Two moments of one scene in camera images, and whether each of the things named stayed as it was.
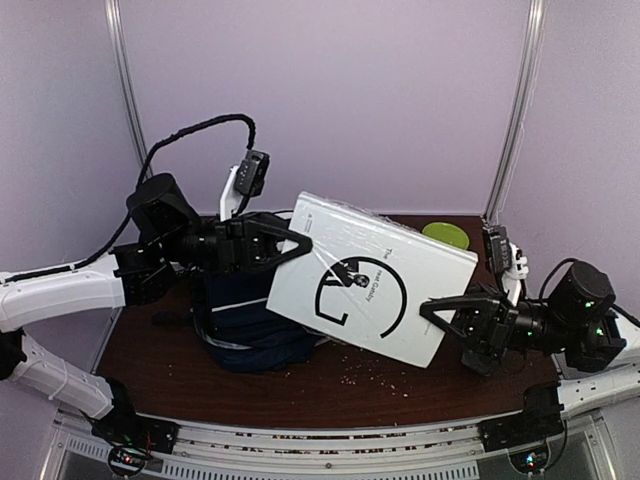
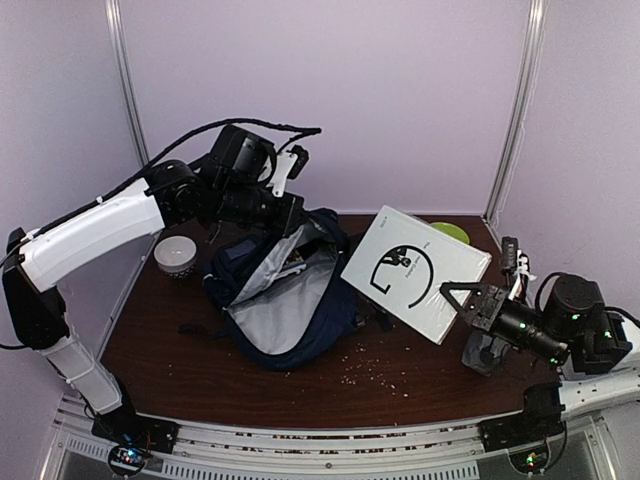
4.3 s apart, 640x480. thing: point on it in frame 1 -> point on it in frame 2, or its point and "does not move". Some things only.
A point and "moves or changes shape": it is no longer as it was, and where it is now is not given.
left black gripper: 245,246 -> 285,222
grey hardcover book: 366,277 moves or changes shape
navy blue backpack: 242,333 moves or changes shape
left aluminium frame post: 115,14 does not move
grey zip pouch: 484,364 does not move
